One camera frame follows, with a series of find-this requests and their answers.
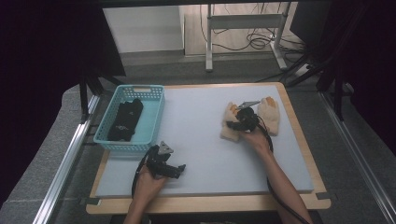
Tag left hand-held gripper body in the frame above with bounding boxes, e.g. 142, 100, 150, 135
145, 140, 176, 180

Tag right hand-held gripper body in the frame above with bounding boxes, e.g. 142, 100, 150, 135
234, 99, 262, 133

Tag beige knitted glove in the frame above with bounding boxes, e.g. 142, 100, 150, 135
257, 96, 281, 137
219, 102, 248, 144

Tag teal plastic basket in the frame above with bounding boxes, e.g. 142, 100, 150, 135
92, 84, 166, 153

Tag black glove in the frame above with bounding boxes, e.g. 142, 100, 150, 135
106, 104, 136, 143
118, 98, 145, 135

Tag person's right hand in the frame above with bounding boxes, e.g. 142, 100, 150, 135
241, 124, 273, 154

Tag person's left hand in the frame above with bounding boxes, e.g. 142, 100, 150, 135
133, 166, 169, 202

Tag light grey foam mat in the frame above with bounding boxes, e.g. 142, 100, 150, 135
95, 84, 315, 199

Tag white power strip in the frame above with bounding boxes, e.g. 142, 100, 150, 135
293, 63, 312, 78

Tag black tripod stand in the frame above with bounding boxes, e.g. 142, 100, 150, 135
284, 6, 368, 122
78, 73, 125, 124

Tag white board panel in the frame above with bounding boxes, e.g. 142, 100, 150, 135
102, 6, 185, 54

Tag dark curtain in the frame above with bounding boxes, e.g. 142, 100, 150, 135
323, 0, 396, 153
0, 0, 127, 206

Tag left hand-held gripper cable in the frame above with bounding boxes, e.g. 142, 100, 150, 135
131, 144, 160, 199

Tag hand-held gripper cable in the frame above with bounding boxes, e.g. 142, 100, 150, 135
131, 144, 160, 199
255, 115, 312, 224

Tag right hand-held gripper cable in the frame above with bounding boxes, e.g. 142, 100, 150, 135
255, 115, 312, 224

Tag black floor cables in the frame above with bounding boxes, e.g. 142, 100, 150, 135
199, 3, 307, 60

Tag aluminium rail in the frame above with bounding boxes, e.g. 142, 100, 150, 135
32, 94, 101, 224
319, 91, 396, 218

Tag white metal stand frame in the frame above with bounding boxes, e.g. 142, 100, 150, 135
205, 3, 289, 73

